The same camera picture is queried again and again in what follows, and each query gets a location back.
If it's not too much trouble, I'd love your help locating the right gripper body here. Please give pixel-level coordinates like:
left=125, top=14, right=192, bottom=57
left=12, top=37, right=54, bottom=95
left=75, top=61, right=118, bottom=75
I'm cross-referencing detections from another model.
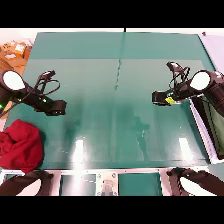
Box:
left=151, top=90, right=176, bottom=107

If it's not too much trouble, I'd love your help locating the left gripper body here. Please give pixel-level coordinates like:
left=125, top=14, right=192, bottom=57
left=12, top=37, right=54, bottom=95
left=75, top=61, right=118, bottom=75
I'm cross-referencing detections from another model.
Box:
left=44, top=99, right=68, bottom=117

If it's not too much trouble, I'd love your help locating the red T-shirt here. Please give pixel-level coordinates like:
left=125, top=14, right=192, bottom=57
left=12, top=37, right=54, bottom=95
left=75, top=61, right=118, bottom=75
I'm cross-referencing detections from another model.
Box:
left=0, top=118, right=45, bottom=174

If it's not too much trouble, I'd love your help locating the brown cardboard box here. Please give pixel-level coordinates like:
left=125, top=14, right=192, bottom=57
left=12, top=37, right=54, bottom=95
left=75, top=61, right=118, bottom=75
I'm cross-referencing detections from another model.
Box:
left=0, top=39, right=34, bottom=76

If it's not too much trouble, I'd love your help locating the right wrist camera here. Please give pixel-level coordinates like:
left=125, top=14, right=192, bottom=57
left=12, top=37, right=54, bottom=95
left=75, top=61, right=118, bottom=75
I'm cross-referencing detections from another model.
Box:
left=165, top=60, right=192, bottom=88

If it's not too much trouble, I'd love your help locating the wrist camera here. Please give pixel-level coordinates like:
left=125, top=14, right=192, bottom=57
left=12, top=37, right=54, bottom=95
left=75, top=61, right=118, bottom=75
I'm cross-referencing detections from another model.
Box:
left=35, top=69, right=62, bottom=96
left=165, top=60, right=192, bottom=88

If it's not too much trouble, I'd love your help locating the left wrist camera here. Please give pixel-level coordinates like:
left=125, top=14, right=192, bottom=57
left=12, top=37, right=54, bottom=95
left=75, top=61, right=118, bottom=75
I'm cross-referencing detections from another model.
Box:
left=35, top=69, right=62, bottom=96

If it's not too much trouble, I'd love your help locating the silver frame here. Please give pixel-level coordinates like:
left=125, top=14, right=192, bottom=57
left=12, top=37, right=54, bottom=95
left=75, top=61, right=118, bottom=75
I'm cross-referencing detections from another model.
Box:
left=0, top=167, right=224, bottom=197

